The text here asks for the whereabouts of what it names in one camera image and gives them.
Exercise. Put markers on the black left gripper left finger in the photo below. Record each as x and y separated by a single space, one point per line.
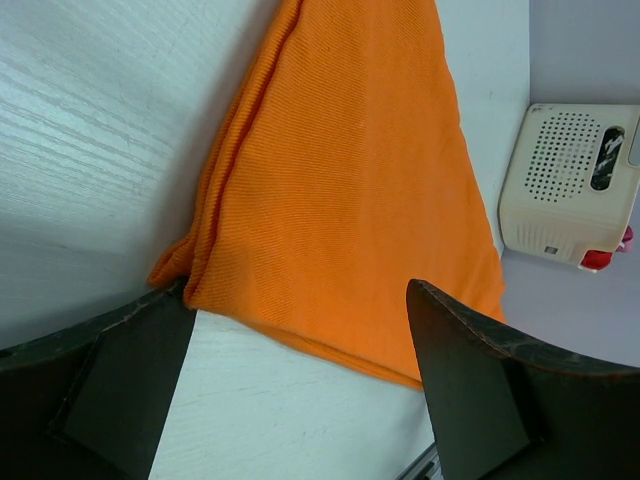
90 401

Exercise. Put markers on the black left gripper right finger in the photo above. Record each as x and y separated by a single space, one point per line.
506 405

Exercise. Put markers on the orange trousers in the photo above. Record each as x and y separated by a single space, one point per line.
339 174

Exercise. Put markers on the red garment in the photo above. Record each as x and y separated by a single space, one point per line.
595 260

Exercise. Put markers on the pink patterned garment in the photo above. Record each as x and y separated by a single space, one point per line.
626 244

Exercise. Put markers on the cream plastic laundry basket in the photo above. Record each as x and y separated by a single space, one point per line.
572 181

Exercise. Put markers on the aluminium table frame rail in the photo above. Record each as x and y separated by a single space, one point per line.
426 466

